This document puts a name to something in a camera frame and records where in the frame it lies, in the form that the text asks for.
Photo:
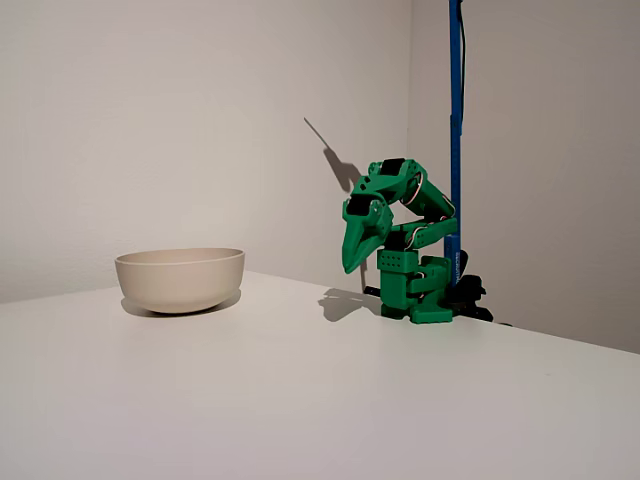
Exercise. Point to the blue upright pole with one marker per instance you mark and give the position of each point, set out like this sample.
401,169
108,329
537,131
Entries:
455,100

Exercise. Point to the beige round bowl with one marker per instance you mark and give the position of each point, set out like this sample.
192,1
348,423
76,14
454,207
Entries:
180,280

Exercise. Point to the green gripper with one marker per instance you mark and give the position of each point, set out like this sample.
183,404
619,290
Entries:
369,229

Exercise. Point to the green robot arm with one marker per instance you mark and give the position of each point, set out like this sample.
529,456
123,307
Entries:
395,290

